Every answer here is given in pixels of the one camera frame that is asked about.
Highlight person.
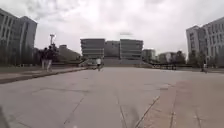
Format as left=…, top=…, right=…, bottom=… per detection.
left=95, top=57, right=103, bottom=72
left=201, top=59, right=209, bottom=74

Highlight wide grey building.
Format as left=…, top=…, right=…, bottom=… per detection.
left=79, top=38, right=145, bottom=66

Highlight grey concrete slab plaza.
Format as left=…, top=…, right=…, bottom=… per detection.
left=0, top=66, right=224, bottom=128

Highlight low grey building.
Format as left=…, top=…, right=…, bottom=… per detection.
left=57, top=44, right=82, bottom=63

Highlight distant low buildings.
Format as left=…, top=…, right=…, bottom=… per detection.
left=141, top=48, right=178, bottom=64

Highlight tall pole with lamp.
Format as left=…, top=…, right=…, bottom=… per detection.
left=49, top=33, right=56, bottom=47

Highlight group of people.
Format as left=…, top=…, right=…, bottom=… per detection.
left=39, top=45, right=55, bottom=72

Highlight low dark kerb strip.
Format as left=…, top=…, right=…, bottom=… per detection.
left=0, top=67, right=88, bottom=85

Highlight row of dark trees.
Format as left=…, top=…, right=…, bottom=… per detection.
left=174, top=49, right=224, bottom=69

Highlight pale building with window grid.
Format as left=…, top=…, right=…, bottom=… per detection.
left=185, top=16, right=224, bottom=67

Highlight grey building with window grid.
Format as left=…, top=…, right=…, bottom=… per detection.
left=0, top=8, right=39, bottom=66

